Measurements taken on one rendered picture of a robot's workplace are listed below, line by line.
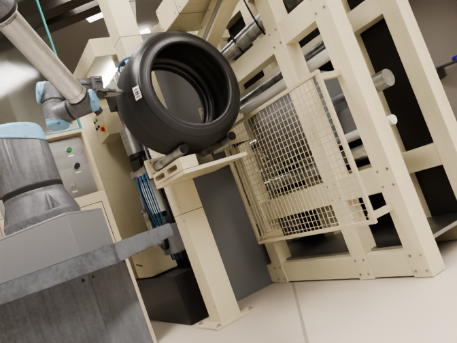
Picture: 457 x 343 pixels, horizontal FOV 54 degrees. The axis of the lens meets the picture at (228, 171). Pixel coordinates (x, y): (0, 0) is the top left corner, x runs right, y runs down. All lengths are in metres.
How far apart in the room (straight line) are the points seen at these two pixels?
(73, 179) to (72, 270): 1.69
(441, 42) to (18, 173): 11.10
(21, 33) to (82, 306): 0.98
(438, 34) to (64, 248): 11.16
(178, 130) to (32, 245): 1.08
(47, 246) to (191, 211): 1.40
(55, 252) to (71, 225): 0.07
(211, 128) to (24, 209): 1.17
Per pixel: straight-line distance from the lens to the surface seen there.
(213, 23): 2.52
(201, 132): 2.10
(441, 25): 11.90
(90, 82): 2.12
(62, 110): 1.96
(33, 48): 1.74
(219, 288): 2.47
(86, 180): 2.62
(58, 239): 1.12
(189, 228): 2.41
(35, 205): 1.17
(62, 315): 1.12
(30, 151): 1.21
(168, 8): 2.64
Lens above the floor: 0.60
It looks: 4 degrees up
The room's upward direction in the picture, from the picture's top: 20 degrees counter-clockwise
